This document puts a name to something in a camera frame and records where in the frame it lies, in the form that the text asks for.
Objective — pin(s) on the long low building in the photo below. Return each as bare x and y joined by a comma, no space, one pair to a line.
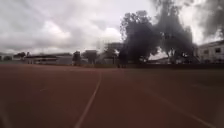
50,59

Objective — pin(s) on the white building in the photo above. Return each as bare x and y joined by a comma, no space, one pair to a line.
211,51

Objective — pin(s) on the tall dark tree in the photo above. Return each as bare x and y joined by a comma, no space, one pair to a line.
173,33

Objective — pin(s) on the small dark tree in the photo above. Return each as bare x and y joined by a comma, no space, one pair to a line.
20,55
90,55
76,57

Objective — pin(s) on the large dark tree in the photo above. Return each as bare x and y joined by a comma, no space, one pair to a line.
138,36

